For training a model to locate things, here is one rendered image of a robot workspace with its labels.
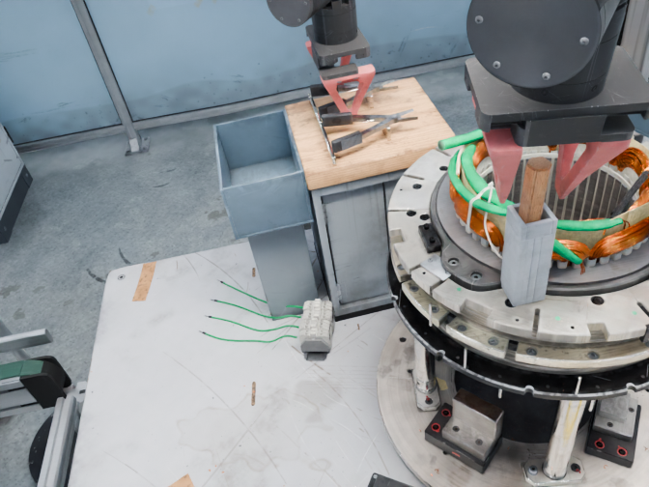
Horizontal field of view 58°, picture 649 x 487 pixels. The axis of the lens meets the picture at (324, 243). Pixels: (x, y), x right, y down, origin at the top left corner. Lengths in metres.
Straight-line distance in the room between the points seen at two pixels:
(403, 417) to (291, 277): 0.26
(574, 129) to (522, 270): 0.14
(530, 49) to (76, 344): 2.05
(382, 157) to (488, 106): 0.39
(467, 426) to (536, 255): 0.32
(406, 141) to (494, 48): 0.49
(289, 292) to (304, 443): 0.23
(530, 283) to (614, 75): 0.18
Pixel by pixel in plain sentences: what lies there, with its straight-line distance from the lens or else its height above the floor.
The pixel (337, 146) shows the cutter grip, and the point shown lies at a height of 1.09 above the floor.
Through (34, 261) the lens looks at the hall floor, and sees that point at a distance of 2.67.
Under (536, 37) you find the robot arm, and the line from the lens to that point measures 0.28.
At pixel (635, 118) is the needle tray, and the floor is 1.04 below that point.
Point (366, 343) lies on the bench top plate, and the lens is 0.90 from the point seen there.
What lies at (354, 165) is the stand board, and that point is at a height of 1.06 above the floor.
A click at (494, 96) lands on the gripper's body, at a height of 1.30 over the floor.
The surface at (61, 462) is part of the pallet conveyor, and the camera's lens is 1.05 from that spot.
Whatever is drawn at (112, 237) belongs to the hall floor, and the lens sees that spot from 2.60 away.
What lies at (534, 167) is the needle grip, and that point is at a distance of 0.44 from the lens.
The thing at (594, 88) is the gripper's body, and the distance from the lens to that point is 0.39.
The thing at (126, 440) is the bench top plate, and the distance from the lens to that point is 0.90.
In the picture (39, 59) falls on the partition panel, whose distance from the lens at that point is 3.02.
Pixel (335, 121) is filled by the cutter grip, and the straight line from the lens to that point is 0.79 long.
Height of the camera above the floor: 1.48
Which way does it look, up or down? 42 degrees down
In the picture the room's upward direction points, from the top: 10 degrees counter-clockwise
